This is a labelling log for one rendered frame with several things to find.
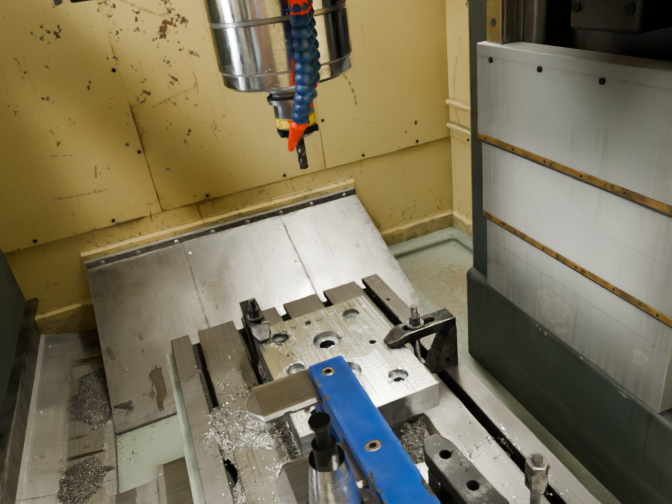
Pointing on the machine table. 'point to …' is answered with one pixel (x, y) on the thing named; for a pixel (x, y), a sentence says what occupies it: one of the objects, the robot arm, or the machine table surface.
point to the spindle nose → (273, 42)
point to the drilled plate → (406, 401)
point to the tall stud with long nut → (536, 476)
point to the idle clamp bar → (443, 473)
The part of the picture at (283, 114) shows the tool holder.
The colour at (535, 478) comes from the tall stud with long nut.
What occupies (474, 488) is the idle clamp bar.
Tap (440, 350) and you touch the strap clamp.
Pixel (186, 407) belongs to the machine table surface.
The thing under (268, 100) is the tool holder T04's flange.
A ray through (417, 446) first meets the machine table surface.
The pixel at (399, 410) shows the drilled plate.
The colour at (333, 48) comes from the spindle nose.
